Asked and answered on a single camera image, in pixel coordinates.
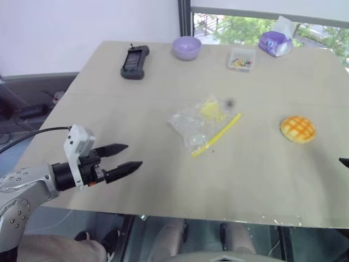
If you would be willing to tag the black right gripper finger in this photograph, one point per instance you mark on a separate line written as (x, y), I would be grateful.
(345, 162)

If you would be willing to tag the beige trouser leg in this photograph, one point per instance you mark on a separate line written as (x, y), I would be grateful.
(60, 249)

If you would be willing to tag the dark window frame post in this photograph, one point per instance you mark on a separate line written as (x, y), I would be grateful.
(184, 17)

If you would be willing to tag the clear zip bag yellow seal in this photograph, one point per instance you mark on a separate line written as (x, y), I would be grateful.
(196, 125)

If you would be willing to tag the black shoe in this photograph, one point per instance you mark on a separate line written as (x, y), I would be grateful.
(111, 243)
(81, 236)

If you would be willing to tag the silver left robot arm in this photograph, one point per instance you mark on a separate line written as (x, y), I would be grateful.
(27, 177)

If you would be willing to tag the black power strip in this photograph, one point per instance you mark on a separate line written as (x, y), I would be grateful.
(34, 111)

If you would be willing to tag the purple tissue pack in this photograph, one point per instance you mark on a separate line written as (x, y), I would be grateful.
(274, 43)

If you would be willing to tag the clear box of push pins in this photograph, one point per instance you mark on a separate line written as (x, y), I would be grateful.
(241, 60)

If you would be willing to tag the black table leg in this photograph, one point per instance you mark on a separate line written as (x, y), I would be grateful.
(286, 243)
(126, 237)

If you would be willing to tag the yellow bun toy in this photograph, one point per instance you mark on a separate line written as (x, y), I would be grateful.
(297, 129)

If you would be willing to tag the purple plastic bowl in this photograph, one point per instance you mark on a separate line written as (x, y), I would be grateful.
(186, 49)

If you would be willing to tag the black handheld controller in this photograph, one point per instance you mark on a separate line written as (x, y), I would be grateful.
(134, 62)

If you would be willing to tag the beige rounded shape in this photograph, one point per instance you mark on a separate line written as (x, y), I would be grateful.
(169, 237)
(240, 240)

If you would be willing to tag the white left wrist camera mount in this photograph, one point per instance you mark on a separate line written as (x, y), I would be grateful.
(77, 139)

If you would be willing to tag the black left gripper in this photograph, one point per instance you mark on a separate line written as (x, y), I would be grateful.
(88, 169)

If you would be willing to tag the small white red device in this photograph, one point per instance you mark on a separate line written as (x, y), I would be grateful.
(58, 96)

